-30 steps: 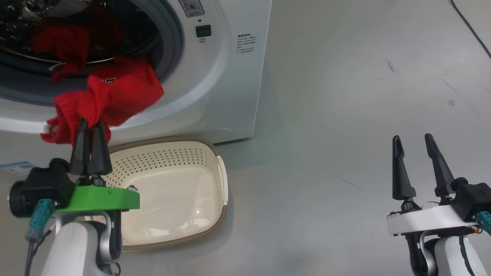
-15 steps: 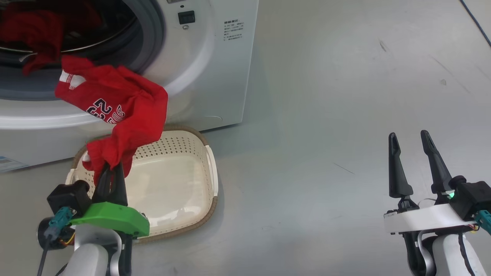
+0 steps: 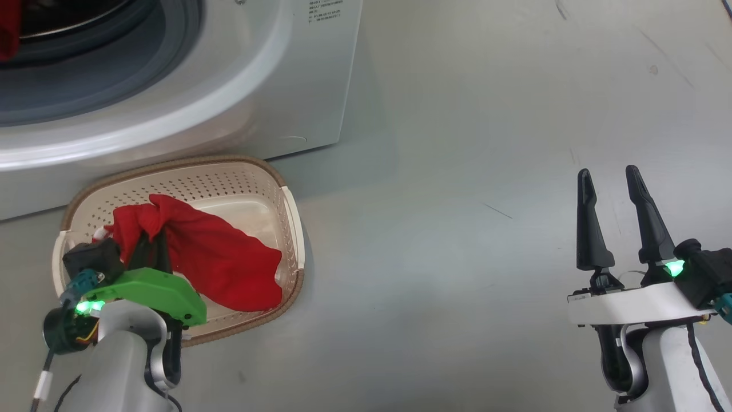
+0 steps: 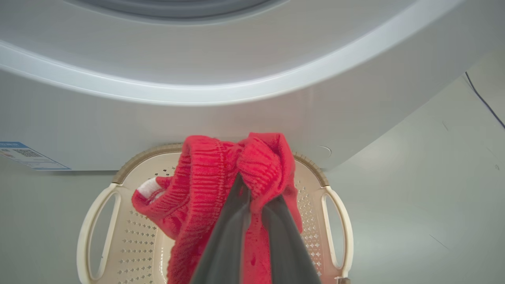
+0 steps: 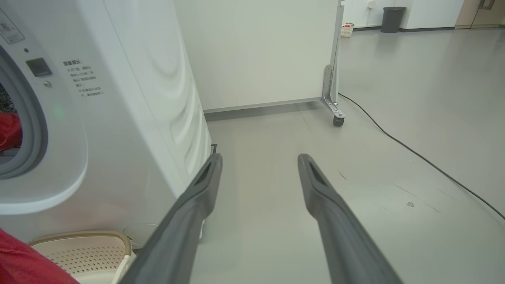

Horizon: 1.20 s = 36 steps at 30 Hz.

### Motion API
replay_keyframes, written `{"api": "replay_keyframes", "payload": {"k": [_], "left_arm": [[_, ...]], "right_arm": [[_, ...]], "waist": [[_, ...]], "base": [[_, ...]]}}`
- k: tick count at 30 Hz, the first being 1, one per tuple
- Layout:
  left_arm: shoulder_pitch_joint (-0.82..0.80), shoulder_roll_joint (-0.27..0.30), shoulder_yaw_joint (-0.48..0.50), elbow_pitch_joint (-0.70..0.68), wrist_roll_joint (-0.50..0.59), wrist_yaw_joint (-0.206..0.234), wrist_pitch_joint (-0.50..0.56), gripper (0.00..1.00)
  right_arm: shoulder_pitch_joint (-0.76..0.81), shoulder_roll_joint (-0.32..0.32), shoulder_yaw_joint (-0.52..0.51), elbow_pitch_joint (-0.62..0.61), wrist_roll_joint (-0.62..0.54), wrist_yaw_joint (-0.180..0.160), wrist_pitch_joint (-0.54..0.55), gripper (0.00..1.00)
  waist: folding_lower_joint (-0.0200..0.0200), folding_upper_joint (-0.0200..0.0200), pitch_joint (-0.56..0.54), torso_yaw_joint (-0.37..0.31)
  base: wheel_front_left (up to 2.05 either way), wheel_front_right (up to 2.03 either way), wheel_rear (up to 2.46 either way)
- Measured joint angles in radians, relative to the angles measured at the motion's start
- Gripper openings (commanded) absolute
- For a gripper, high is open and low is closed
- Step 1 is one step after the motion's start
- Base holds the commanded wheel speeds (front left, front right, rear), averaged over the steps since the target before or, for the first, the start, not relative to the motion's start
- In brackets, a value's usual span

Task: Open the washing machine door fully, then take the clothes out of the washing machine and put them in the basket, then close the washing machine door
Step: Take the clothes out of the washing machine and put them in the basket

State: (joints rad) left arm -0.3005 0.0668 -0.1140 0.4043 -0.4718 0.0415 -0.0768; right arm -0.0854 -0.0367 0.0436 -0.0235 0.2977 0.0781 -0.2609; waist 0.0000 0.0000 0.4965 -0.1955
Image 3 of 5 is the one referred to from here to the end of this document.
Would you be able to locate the printed text label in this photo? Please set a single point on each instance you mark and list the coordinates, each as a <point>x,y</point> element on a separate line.
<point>323,14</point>

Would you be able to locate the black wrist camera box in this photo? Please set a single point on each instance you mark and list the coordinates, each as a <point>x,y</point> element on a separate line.
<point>91,257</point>
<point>706,272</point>

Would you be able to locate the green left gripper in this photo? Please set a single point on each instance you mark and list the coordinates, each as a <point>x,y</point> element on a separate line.
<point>154,289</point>

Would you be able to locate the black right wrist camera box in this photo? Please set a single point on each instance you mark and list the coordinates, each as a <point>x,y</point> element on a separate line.
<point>706,272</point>

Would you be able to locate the white front-load washing machine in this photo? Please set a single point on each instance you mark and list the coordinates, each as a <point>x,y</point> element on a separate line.
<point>257,86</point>

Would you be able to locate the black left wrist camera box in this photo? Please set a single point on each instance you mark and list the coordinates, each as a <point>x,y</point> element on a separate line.
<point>91,257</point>

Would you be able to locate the beige perforated laundry basket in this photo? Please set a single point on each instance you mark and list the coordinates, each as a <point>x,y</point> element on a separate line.
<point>240,189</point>

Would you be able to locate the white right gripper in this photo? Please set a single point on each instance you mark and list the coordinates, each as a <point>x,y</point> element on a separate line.
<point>629,303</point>

